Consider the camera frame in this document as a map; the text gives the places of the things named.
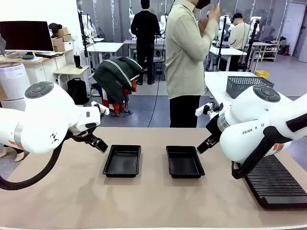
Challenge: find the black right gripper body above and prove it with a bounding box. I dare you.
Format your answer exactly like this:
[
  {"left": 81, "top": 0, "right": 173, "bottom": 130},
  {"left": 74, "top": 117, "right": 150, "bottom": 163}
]
[{"left": 205, "top": 115, "right": 224, "bottom": 142}]

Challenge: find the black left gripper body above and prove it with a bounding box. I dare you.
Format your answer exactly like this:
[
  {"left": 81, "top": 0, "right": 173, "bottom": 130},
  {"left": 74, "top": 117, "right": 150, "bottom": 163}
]
[{"left": 69, "top": 126, "right": 97, "bottom": 144}]

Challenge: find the black ESD tray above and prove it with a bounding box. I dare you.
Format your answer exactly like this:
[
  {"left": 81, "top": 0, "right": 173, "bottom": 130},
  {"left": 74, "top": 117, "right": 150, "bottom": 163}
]
[
  {"left": 165, "top": 145, "right": 205, "bottom": 179},
  {"left": 102, "top": 144, "right": 142, "bottom": 178}
]

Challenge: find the person's right forearm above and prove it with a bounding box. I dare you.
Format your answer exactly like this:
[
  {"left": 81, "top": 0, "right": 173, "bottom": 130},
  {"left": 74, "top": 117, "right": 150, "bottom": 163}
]
[{"left": 191, "top": 20, "right": 220, "bottom": 63}]

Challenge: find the person's left hand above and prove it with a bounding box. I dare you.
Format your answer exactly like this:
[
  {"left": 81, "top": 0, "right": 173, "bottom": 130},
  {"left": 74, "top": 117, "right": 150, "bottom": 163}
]
[{"left": 198, "top": 16, "right": 210, "bottom": 37}]

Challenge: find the person's right hand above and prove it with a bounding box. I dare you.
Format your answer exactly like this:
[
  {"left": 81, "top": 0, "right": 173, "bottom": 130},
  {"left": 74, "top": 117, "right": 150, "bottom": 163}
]
[{"left": 207, "top": 4, "right": 221, "bottom": 23}]

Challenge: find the red cloth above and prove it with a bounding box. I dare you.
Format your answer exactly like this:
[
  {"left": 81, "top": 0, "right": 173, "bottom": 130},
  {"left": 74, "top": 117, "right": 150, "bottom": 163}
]
[{"left": 102, "top": 80, "right": 138, "bottom": 115}]

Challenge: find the white rounded table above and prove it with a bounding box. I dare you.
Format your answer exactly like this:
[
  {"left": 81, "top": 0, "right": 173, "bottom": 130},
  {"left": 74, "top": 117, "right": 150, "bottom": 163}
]
[{"left": 204, "top": 71, "right": 259, "bottom": 106}]

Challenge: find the black backpack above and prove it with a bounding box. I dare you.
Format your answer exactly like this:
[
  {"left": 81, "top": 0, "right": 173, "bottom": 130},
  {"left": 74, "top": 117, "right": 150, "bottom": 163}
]
[{"left": 67, "top": 78, "right": 88, "bottom": 105}]

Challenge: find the grey mesh basket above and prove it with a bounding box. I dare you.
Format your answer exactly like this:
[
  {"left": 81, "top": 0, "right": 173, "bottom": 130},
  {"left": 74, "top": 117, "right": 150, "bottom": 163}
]
[{"left": 226, "top": 76, "right": 275, "bottom": 99}]

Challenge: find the small wooden side table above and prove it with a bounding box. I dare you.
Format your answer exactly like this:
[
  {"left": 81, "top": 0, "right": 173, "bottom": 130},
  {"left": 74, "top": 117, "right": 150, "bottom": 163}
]
[{"left": 54, "top": 64, "right": 91, "bottom": 96}]

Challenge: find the dark green jacket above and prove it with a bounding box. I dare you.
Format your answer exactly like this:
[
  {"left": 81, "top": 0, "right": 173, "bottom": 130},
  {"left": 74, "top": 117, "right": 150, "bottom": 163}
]
[{"left": 93, "top": 57, "right": 144, "bottom": 105}]

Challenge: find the yellow plastic bin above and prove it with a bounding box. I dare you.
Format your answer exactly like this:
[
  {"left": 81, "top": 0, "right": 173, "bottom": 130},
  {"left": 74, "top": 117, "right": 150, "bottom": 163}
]
[{"left": 254, "top": 70, "right": 270, "bottom": 79}]

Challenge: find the person in dark trousers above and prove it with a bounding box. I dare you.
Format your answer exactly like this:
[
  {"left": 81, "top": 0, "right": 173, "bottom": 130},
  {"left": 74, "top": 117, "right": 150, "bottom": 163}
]
[{"left": 0, "top": 145, "right": 25, "bottom": 162}]

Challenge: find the person in beige shirt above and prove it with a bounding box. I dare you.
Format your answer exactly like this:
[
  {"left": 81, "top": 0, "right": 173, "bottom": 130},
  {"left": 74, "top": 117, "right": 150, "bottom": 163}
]
[{"left": 165, "top": 0, "right": 221, "bottom": 128}]

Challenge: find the white long background desk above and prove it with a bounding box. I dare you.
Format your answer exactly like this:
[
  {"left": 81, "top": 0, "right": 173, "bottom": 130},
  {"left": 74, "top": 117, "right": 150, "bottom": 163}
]
[{"left": 208, "top": 45, "right": 248, "bottom": 72}]

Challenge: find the black tumbler cup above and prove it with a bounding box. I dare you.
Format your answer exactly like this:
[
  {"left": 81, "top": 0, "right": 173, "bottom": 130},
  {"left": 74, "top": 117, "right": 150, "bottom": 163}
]
[{"left": 73, "top": 54, "right": 83, "bottom": 69}]

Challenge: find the white cabinet wooden top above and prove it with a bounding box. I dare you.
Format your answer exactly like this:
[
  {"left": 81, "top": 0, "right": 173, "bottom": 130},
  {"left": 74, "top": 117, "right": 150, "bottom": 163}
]
[{"left": 23, "top": 49, "right": 74, "bottom": 84}]

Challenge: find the grey step stool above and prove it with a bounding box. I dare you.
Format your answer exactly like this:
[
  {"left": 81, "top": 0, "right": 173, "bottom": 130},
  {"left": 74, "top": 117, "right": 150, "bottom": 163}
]
[{"left": 154, "top": 61, "right": 166, "bottom": 81}]

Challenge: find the black slotted board rack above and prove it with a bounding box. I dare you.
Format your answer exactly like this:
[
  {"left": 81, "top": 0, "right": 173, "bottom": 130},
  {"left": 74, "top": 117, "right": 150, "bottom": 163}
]
[{"left": 236, "top": 154, "right": 307, "bottom": 209}]

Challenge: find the black tripod stand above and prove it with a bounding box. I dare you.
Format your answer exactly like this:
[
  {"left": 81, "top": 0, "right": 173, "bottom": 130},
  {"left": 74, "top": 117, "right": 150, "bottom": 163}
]
[
  {"left": 214, "top": 15, "right": 228, "bottom": 70},
  {"left": 243, "top": 19, "right": 261, "bottom": 72}
]

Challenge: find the white air purifier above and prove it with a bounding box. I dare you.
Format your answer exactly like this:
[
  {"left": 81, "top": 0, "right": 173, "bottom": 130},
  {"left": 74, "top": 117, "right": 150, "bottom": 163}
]
[{"left": 0, "top": 61, "right": 31, "bottom": 111}]

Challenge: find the wooden storage shelf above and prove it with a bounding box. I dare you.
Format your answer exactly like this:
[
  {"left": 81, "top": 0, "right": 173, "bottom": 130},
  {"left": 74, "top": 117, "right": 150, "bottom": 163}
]
[{"left": 260, "top": 42, "right": 280, "bottom": 62}]

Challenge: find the person with black cap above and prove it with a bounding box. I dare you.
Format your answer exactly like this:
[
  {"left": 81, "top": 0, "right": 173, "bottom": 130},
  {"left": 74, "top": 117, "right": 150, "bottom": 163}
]
[{"left": 227, "top": 12, "right": 251, "bottom": 72}]

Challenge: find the black bag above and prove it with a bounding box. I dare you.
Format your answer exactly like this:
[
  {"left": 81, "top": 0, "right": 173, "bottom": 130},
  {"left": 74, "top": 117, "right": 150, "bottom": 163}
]
[{"left": 48, "top": 23, "right": 62, "bottom": 36}]

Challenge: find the person in black clothes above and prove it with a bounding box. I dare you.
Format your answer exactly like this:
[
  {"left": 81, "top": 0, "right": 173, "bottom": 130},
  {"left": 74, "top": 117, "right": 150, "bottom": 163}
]
[{"left": 130, "top": 0, "right": 161, "bottom": 86}]

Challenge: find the black computer monitor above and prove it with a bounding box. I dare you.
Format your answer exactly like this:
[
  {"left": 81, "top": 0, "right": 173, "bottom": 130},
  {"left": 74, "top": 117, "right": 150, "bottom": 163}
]
[{"left": 0, "top": 21, "right": 55, "bottom": 52}]

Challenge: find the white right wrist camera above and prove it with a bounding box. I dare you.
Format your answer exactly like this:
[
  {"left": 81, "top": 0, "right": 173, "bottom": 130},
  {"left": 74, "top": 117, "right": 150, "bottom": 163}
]
[{"left": 195, "top": 102, "right": 214, "bottom": 117}]

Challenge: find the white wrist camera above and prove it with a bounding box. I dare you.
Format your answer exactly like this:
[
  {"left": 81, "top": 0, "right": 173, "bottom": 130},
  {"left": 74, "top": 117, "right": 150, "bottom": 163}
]
[
  {"left": 195, "top": 102, "right": 214, "bottom": 117},
  {"left": 91, "top": 101, "right": 110, "bottom": 115}
]

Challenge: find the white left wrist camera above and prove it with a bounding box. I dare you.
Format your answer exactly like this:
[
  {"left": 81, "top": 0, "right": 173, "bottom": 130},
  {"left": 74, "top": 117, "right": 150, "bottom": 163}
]
[{"left": 91, "top": 101, "right": 110, "bottom": 115}]

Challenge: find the metal frame chair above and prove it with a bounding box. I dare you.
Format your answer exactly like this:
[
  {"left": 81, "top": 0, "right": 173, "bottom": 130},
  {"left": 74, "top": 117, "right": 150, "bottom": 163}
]
[{"left": 87, "top": 82, "right": 130, "bottom": 118}]

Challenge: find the black hanging cable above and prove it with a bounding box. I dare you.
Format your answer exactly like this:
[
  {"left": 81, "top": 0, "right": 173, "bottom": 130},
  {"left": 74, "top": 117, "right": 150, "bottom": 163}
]
[{"left": 147, "top": 0, "right": 176, "bottom": 127}]

